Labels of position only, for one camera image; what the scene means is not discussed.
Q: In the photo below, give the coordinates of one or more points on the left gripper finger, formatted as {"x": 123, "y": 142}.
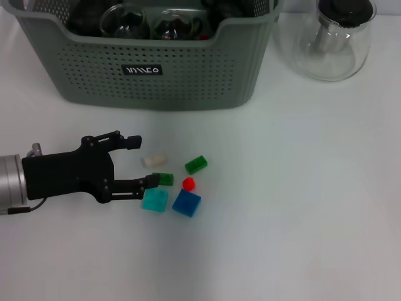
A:
{"x": 133, "y": 142}
{"x": 128, "y": 188}

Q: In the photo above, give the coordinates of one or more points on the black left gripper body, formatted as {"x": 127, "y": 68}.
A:
{"x": 62, "y": 174}

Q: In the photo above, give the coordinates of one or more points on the white toy brick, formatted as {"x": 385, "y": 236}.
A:
{"x": 154, "y": 160}

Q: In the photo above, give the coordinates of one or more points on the cyan square toy brick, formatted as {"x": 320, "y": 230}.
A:
{"x": 154, "y": 200}

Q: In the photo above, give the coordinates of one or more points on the green toy brick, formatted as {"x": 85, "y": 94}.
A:
{"x": 166, "y": 179}
{"x": 195, "y": 164}

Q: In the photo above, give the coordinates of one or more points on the blue square toy brick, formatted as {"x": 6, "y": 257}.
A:
{"x": 186, "y": 202}

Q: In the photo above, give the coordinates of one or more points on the glass teacup with black sleeve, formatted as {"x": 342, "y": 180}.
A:
{"x": 225, "y": 9}
{"x": 172, "y": 28}
{"x": 123, "y": 23}

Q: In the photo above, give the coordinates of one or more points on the grey perforated storage bin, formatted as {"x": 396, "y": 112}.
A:
{"x": 94, "y": 78}

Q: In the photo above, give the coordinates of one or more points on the small red toy brick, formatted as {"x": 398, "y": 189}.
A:
{"x": 189, "y": 184}

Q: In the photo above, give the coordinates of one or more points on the dark clay teapot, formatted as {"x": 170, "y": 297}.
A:
{"x": 83, "y": 19}

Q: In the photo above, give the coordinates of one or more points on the clear glass flask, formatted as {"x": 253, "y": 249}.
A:
{"x": 326, "y": 47}

